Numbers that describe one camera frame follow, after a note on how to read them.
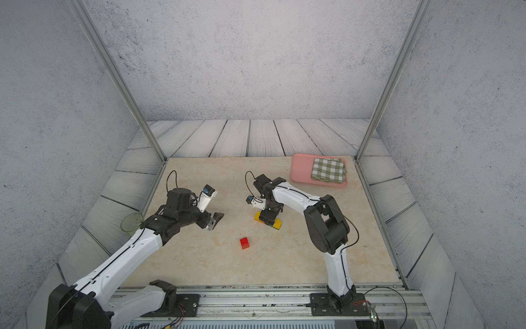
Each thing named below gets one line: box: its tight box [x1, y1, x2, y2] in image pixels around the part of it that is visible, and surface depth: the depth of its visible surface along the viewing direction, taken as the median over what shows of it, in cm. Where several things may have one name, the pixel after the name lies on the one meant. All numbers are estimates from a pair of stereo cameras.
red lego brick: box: [239, 237, 250, 250], surface depth 88 cm
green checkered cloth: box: [310, 157, 347, 184], surface depth 116 cm
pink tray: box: [290, 153, 348, 188], surface depth 117 cm
